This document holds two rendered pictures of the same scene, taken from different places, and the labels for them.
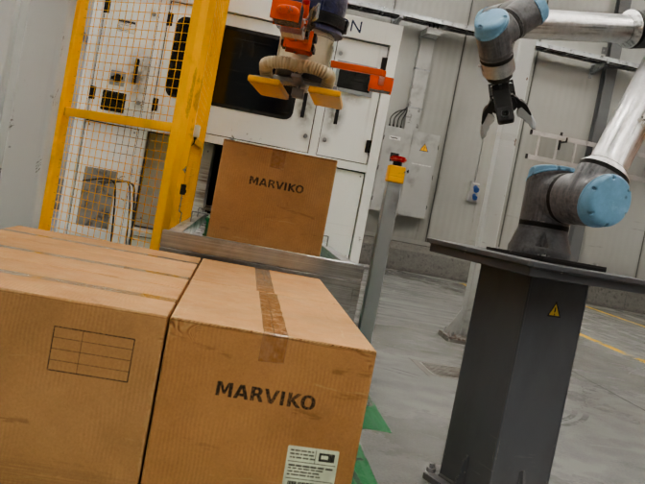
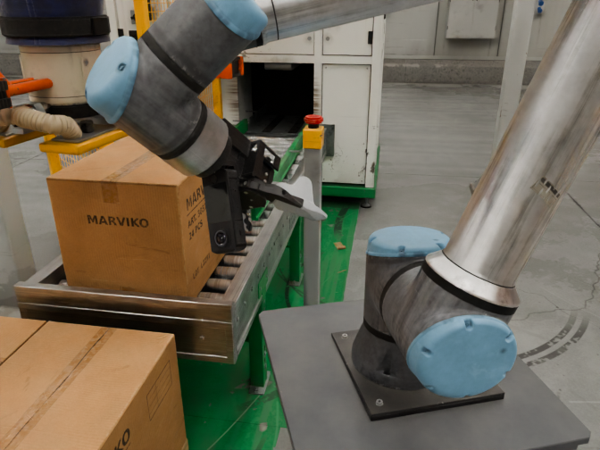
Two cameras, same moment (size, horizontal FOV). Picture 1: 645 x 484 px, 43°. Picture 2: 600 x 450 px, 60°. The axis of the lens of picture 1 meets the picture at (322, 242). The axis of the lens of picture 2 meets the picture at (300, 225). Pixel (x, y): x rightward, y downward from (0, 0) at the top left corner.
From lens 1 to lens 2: 1.88 m
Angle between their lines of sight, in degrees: 25
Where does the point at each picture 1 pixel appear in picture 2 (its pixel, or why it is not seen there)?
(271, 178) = (109, 214)
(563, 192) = (393, 321)
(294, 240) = (155, 278)
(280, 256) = (137, 303)
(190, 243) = (44, 296)
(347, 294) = (220, 335)
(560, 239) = not seen: hidden behind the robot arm
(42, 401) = not seen: outside the picture
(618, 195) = (485, 352)
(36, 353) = not seen: outside the picture
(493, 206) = (514, 66)
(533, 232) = (374, 347)
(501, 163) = (520, 20)
